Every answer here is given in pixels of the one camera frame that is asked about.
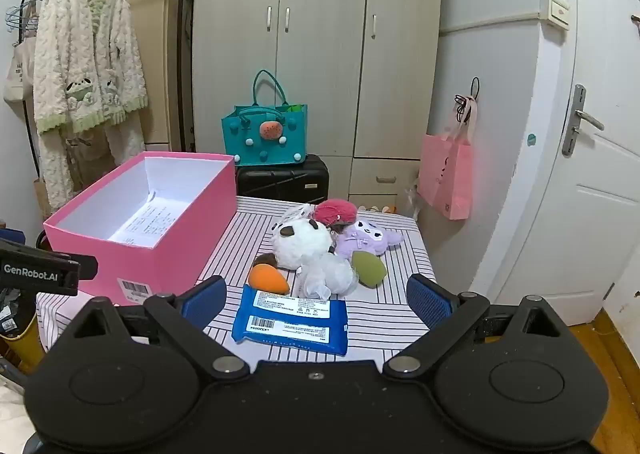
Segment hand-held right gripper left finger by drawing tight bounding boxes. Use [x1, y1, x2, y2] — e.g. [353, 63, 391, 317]
[55, 275, 250, 381]

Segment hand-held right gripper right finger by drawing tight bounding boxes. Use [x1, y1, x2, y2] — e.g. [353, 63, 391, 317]
[382, 274, 586, 380]

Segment pink cardboard box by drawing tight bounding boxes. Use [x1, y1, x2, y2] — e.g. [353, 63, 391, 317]
[43, 151, 237, 307]

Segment orange makeup sponge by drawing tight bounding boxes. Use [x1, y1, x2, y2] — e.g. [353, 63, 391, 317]
[248, 264, 291, 295]

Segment green makeup sponge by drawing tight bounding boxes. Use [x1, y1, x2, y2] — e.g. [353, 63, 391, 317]
[351, 251, 388, 285]

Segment blue wet wipes packet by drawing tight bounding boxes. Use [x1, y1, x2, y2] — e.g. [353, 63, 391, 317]
[231, 284, 349, 356]

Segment purple plush toy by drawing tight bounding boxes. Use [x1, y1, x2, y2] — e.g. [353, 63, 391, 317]
[334, 218, 405, 260]

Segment white plush toy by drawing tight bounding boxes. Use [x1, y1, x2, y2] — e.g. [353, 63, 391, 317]
[252, 217, 358, 300]

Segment white tissue packet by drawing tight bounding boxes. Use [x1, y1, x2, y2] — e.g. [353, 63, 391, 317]
[272, 203, 316, 235]

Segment pink fluffy plush toy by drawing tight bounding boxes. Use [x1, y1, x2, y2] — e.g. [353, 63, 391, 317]
[312, 199, 358, 227]

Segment striped tablecloth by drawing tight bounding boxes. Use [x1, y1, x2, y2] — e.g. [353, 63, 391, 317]
[35, 195, 437, 365]

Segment white printed paper sheet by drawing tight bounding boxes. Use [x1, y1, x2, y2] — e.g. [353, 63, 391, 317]
[109, 191, 193, 246]

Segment yellow container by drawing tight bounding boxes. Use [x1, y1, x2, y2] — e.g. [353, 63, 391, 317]
[0, 309, 46, 370]

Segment clear plastic bag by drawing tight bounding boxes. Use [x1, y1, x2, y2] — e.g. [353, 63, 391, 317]
[404, 179, 426, 222]

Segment pink paper bag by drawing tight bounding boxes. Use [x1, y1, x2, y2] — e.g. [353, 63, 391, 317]
[416, 77, 481, 221]

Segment black suitcase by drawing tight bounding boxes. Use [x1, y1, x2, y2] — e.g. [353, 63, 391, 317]
[236, 154, 329, 205]

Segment teal felt handbag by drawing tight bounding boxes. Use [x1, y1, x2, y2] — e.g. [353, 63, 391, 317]
[221, 69, 308, 166]

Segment white door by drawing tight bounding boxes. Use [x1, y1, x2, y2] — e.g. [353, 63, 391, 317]
[495, 0, 640, 325]

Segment canvas tote bag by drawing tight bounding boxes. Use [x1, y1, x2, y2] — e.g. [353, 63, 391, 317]
[2, 37, 38, 105]

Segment cream fleece robe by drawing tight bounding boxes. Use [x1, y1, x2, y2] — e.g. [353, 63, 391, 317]
[32, 0, 149, 215]

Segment black clothes rack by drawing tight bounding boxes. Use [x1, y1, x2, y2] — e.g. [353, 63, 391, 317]
[10, 0, 196, 215]

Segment metal clothes hangers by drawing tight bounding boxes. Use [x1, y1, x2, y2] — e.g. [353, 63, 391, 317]
[5, 0, 51, 34]

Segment beige wardrobe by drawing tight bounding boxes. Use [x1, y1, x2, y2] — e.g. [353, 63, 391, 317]
[191, 0, 446, 210]

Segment beige wooden panel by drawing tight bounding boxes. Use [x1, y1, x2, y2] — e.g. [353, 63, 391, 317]
[65, 0, 193, 152]

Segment metal door handle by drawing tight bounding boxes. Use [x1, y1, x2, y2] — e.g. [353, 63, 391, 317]
[561, 84, 605, 157]

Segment beige wall box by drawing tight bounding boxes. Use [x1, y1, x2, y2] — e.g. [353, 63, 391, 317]
[539, 0, 571, 30]

